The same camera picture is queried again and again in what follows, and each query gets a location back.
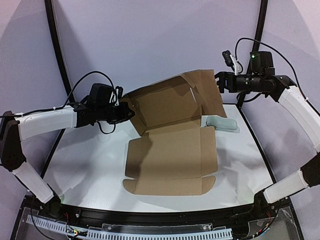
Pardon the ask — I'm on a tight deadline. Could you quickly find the brown cardboard box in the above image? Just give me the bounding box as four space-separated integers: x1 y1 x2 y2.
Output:
122 69 226 196

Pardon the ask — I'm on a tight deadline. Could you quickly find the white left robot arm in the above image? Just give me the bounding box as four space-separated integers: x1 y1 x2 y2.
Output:
0 83 135 218

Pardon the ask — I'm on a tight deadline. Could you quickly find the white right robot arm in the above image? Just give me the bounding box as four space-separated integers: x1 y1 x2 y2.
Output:
215 50 320 212

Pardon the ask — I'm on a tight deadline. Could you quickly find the pale green oblong case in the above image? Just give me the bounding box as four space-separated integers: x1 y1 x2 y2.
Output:
205 115 238 132

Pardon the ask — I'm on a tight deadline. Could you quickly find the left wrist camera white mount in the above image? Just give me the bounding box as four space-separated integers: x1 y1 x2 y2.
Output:
109 86 124 106

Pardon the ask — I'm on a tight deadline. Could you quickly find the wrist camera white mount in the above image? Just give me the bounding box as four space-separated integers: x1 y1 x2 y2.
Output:
222 50 243 75
109 86 124 106

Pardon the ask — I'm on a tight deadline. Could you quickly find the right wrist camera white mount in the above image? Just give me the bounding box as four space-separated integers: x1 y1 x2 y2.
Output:
222 50 243 75

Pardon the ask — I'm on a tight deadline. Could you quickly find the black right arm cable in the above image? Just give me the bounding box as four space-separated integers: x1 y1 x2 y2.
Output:
234 37 311 103

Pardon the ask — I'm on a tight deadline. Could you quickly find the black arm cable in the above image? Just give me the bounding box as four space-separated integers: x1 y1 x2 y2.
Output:
0 71 117 135
234 37 311 103

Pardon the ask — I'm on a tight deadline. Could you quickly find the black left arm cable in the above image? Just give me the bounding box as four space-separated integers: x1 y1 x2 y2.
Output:
0 71 117 135

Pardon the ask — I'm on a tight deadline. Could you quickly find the right black frame post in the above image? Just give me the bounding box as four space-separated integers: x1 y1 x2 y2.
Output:
236 0 276 183

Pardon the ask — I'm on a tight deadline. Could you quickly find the black frame post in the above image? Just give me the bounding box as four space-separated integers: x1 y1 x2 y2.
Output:
40 0 75 178
236 0 276 183

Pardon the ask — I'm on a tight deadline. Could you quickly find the left black frame post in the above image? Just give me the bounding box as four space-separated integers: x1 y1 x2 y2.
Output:
40 0 75 178

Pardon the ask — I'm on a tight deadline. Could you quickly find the white slotted cable duct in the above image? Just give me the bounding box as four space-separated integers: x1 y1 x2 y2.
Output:
23 214 233 240

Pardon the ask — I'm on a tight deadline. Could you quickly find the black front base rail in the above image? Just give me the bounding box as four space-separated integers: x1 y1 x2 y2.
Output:
12 194 306 240

